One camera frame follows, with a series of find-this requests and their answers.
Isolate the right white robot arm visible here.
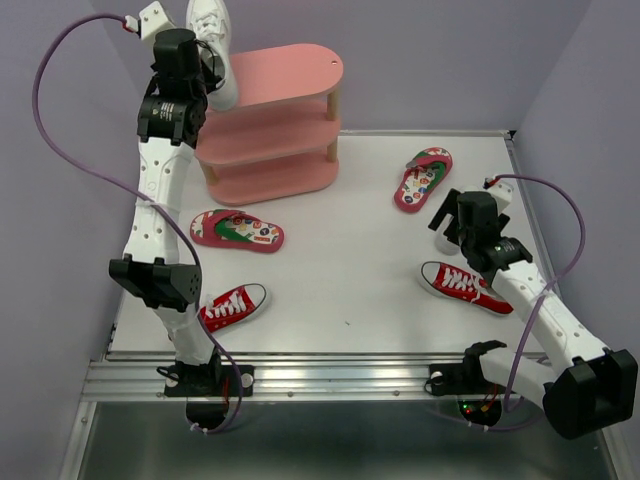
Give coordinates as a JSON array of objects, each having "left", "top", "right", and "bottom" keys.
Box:
[{"left": 425, "top": 189, "right": 639, "bottom": 439}]

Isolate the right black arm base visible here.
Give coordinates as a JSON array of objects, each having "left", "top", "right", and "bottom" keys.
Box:
[{"left": 423, "top": 340, "right": 506, "bottom": 430}]

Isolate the pink patterned flip-flop right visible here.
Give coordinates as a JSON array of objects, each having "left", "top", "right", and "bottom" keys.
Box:
[{"left": 393, "top": 147, "right": 453, "bottom": 214}]

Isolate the white sneaker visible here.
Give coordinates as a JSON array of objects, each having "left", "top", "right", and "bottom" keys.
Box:
[
  {"left": 433, "top": 185, "right": 482, "bottom": 256},
  {"left": 185, "top": 0, "right": 239, "bottom": 111}
]

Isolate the pink three-tier shoe shelf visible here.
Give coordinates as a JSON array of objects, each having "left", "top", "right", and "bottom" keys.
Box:
[{"left": 196, "top": 43, "right": 344, "bottom": 206}]

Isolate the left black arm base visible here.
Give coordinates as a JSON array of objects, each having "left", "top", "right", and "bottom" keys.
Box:
[{"left": 156, "top": 358, "right": 255, "bottom": 435}]

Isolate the pink patterned flip-flop left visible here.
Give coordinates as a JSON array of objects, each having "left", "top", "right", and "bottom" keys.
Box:
[{"left": 189, "top": 209, "right": 285, "bottom": 254}]

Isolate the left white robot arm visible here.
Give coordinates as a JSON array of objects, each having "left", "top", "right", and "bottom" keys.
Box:
[{"left": 109, "top": 28, "right": 223, "bottom": 394}]

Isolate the pink patterned flip-flop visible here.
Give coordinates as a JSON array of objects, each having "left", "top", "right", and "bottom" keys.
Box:
[
  {"left": 393, "top": 147, "right": 453, "bottom": 214},
  {"left": 189, "top": 209, "right": 285, "bottom": 254}
]

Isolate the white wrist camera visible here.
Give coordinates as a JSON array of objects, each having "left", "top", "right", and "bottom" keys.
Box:
[
  {"left": 139, "top": 1, "right": 176, "bottom": 45},
  {"left": 483, "top": 178, "right": 515, "bottom": 214}
]

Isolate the aluminium front rail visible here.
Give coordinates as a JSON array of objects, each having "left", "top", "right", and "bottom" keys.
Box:
[{"left": 84, "top": 352, "right": 551, "bottom": 401}]

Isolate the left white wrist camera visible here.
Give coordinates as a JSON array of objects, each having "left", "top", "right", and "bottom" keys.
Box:
[{"left": 139, "top": 1, "right": 176, "bottom": 45}]

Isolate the red canvas sneaker left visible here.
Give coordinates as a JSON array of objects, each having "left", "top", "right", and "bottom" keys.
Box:
[{"left": 200, "top": 283, "right": 270, "bottom": 333}]

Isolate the red canvas sneaker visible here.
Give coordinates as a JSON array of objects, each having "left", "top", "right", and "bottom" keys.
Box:
[
  {"left": 200, "top": 283, "right": 270, "bottom": 333},
  {"left": 418, "top": 261, "right": 513, "bottom": 316}
]

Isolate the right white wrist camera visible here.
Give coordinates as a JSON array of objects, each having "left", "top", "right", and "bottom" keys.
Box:
[{"left": 483, "top": 178, "right": 515, "bottom": 214}]

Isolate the red canvas sneaker right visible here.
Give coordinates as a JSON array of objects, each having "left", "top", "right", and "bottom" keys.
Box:
[{"left": 418, "top": 261, "right": 513, "bottom": 316}]

